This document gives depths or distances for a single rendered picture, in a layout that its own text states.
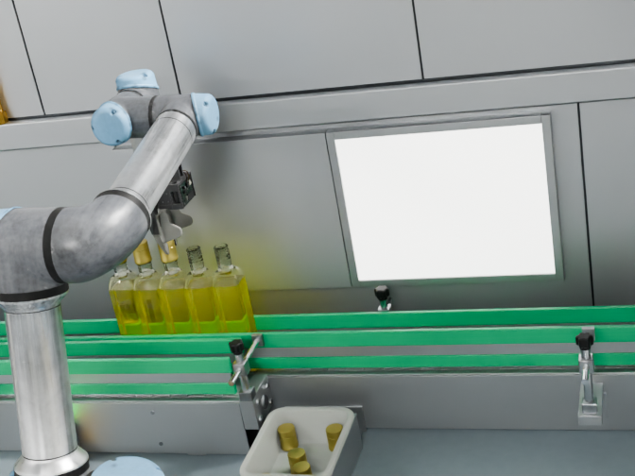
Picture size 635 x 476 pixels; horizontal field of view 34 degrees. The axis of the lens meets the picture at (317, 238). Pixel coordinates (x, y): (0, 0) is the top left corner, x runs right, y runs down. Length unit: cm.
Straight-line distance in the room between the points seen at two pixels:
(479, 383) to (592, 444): 23
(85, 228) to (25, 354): 23
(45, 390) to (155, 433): 55
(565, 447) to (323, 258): 61
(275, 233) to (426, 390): 45
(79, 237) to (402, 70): 76
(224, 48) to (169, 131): 37
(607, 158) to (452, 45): 36
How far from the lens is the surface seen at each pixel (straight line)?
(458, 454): 204
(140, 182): 167
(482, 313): 206
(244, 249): 222
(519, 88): 198
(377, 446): 210
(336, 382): 210
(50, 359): 167
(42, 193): 241
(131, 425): 220
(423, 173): 206
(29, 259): 160
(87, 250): 157
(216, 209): 220
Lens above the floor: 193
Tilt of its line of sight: 23 degrees down
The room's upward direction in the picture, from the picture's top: 10 degrees counter-clockwise
